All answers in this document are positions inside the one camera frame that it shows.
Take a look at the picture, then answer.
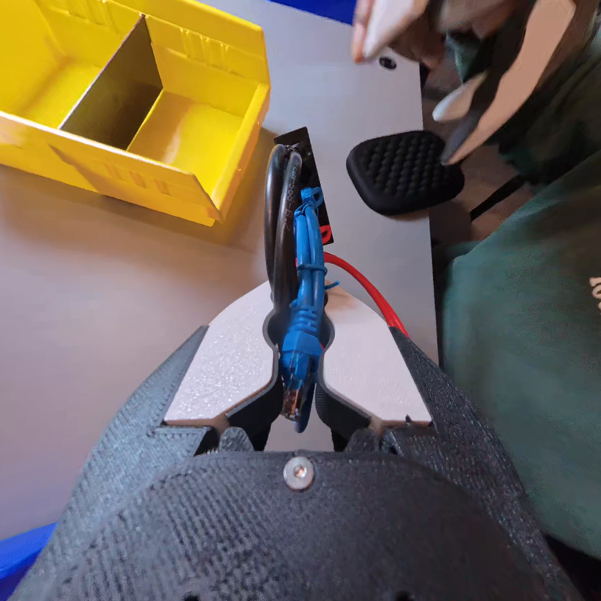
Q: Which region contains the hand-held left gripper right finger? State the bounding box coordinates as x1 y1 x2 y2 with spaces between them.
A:
317 287 433 434

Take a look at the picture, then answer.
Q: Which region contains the black ethernet cable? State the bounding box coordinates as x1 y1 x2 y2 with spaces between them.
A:
264 143 306 325

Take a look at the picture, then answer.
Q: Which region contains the black network switch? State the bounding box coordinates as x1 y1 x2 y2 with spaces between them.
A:
274 127 336 247

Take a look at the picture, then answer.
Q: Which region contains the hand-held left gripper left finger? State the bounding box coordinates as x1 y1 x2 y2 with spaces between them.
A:
164 281 282 429

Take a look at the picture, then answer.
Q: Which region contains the yellow plastic bin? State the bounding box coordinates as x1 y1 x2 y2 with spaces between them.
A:
0 0 271 227

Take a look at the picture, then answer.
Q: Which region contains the red ethernet cable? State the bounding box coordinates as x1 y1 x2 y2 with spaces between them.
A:
295 224 409 339

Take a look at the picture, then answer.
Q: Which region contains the blue ethernet cable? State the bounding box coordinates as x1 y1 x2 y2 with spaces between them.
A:
279 187 340 434

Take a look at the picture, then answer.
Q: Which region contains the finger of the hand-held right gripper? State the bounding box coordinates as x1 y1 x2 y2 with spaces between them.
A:
351 0 425 64

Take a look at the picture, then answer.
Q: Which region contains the black dimpled chair armrest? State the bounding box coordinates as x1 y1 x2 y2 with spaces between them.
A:
346 131 527 221

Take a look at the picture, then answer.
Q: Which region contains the blue plastic bin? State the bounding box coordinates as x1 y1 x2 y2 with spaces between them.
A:
268 0 356 25
0 522 58 583

